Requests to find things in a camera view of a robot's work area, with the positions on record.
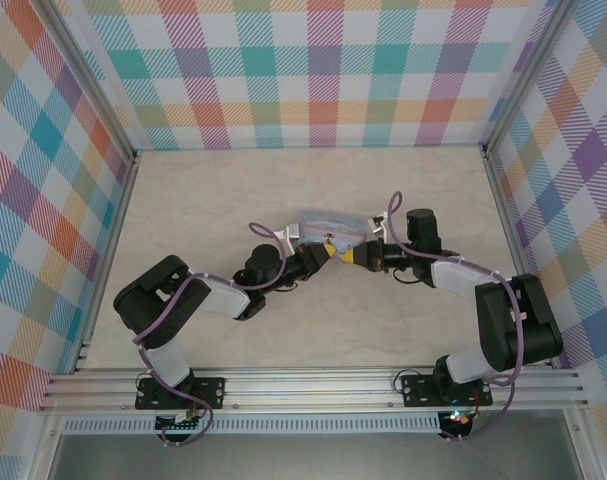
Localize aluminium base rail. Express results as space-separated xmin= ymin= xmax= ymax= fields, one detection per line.
xmin=40 ymin=368 xmax=584 ymax=414

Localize circuit board with lit LED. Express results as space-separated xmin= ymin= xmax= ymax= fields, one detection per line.
xmin=440 ymin=409 xmax=473 ymax=439

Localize white slotted cable duct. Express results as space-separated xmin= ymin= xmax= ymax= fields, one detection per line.
xmin=62 ymin=412 xmax=442 ymax=436

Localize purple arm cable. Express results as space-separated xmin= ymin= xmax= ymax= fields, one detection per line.
xmin=385 ymin=191 xmax=527 ymax=444
xmin=134 ymin=221 xmax=290 ymax=448

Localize aluminium corner post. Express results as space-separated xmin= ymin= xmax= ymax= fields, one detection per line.
xmin=480 ymin=0 xmax=560 ymax=151
xmin=45 ymin=0 xmax=140 ymax=156

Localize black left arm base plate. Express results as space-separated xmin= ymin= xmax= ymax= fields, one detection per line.
xmin=134 ymin=375 xmax=227 ymax=411

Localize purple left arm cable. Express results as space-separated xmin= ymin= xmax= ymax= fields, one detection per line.
xmin=134 ymin=221 xmax=290 ymax=448

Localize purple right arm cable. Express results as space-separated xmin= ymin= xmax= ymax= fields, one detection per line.
xmin=385 ymin=191 xmax=527 ymax=444

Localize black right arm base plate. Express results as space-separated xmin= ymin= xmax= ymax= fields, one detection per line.
xmin=399 ymin=374 xmax=494 ymax=409

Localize aluminium side floor rail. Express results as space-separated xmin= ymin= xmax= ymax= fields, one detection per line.
xmin=72 ymin=152 xmax=140 ymax=374
xmin=481 ymin=147 xmax=583 ymax=374

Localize grey metal sheet panel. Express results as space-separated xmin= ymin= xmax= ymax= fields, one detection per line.
xmin=47 ymin=432 xmax=592 ymax=480

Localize black circuit board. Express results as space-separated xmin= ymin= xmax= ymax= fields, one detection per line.
xmin=155 ymin=412 xmax=204 ymax=434

